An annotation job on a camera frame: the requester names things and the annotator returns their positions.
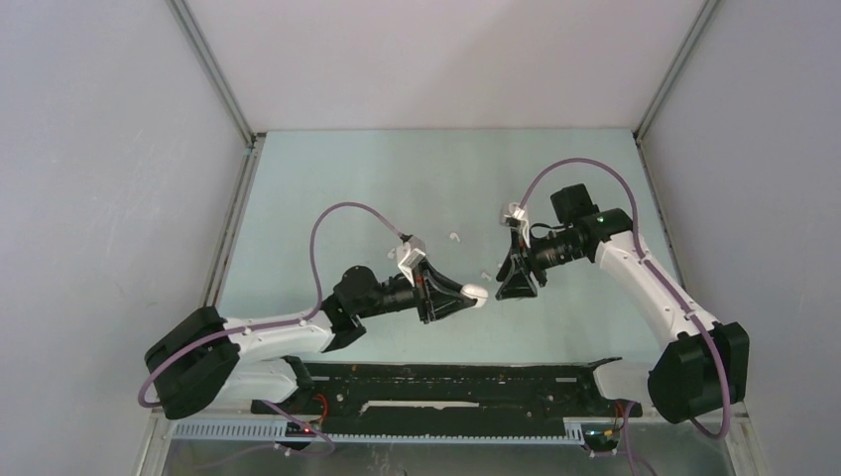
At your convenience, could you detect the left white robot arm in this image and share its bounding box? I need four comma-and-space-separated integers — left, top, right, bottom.
144, 260, 488, 420

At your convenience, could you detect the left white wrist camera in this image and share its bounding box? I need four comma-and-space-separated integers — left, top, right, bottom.
396, 235, 426, 283

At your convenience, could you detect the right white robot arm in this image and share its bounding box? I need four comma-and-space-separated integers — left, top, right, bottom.
496, 183, 750, 423

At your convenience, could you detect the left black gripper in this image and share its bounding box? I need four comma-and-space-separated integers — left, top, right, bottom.
356, 256, 473, 323

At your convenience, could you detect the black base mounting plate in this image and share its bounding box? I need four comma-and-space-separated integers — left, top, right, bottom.
278, 361, 628, 436

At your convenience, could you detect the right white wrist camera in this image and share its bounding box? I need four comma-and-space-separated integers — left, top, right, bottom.
500, 202, 531, 248

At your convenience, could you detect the aluminium frame post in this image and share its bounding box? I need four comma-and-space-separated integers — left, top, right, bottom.
634, 0, 723, 145
166, 0, 257, 148

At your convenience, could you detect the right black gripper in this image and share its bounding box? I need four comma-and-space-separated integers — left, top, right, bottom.
496, 227, 585, 300

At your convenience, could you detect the white cable duct rail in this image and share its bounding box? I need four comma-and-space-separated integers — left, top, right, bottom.
171, 418, 584, 445

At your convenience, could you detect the left aluminium frame post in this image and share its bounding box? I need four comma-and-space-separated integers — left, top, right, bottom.
166, 0, 257, 148

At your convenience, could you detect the white case with black window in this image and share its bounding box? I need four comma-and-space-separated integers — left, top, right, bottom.
460, 284, 489, 308

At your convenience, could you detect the right aluminium frame post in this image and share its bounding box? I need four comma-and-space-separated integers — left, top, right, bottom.
634, 0, 723, 145

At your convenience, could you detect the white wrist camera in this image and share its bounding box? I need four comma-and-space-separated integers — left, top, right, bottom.
500, 202, 531, 248
396, 235, 426, 283

